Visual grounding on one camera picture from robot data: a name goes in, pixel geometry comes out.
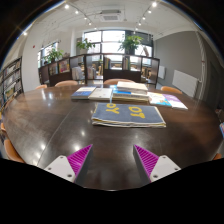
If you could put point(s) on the small white wall radiator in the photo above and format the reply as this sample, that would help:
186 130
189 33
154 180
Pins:
161 72

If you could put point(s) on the grey towel with yellow letters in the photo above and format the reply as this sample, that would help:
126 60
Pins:
128 115

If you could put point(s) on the colourful white booklet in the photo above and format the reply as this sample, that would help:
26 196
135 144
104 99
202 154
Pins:
159 99

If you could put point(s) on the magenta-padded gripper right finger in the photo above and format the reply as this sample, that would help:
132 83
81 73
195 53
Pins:
164 166

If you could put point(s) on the large green potted plant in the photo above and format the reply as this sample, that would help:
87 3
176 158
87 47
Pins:
130 42

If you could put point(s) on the ceiling air conditioner unit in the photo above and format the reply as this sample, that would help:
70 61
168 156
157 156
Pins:
110 16

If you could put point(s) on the large blue cover book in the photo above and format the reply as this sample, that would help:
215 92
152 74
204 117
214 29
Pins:
128 96

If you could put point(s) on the wall bookshelf unit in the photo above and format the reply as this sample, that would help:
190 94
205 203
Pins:
11 81

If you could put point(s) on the dark open shelf unit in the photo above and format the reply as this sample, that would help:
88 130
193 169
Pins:
121 75

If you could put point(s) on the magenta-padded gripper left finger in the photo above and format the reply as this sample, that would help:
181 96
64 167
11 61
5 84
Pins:
60 166

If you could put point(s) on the small green potted plant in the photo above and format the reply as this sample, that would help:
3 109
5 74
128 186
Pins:
53 55

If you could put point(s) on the white cover book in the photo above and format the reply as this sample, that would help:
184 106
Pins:
100 94

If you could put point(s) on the large white wall radiator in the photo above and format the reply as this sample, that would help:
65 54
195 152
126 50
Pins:
185 82

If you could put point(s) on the thick white book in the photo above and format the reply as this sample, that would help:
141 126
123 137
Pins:
132 86

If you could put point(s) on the orange chairs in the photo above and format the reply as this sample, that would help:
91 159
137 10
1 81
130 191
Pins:
66 83

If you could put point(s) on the ceiling spot lights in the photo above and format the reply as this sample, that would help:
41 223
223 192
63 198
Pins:
66 6

